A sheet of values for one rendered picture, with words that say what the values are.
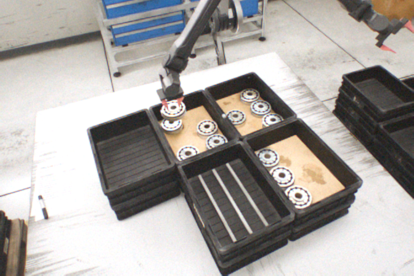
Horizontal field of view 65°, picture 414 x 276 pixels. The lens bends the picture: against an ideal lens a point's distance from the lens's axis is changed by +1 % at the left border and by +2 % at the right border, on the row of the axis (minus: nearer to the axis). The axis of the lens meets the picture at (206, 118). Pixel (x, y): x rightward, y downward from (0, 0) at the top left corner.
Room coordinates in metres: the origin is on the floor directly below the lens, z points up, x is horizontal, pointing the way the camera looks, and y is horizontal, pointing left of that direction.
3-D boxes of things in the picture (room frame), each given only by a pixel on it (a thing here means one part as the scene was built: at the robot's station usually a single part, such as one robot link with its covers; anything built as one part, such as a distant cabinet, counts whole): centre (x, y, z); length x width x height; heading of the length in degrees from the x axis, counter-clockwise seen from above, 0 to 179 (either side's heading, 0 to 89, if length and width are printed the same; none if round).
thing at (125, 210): (0.96, 0.35, 0.76); 0.40 x 0.30 x 0.12; 21
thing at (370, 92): (1.57, -1.13, 0.37); 0.40 x 0.30 x 0.45; 15
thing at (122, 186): (0.96, 0.35, 0.92); 0.40 x 0.30 x 0.02; 21
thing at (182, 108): (1.05, 0.14, 1.04); 0.10 x 0.10 x 0.01
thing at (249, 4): (3.13, -0.30, 0.60); 0.72 x 0.03 x 0.56; 105
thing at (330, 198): (0.80, -0.35, 0.92); 0.40 x 0.30 x 0.02; 21
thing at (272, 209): (0.69, -0.07, 0.87); 0.40 x 0.30 x 0.11; 21
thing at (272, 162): (0.88, -0.25, 0.86); 0.10 x 0.10 x 0.01
